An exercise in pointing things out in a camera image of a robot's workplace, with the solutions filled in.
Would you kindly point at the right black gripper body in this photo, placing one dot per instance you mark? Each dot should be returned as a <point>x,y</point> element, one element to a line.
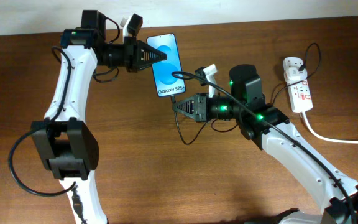
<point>212,107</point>

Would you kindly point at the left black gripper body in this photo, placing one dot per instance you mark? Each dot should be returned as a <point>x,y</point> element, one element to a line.
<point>130,53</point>

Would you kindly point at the blue screen smartphone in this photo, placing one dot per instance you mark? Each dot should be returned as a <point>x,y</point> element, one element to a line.
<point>165,83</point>

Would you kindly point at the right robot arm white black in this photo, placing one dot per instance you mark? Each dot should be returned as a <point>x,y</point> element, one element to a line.
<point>334,192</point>

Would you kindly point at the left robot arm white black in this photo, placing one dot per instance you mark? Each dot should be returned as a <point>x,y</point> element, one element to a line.
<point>63,141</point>

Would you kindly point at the white usb charger plug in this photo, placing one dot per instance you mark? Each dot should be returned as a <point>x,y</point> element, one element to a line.
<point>293,75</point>

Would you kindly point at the white power strip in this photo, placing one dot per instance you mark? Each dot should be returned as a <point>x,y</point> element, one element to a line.
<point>299,92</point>

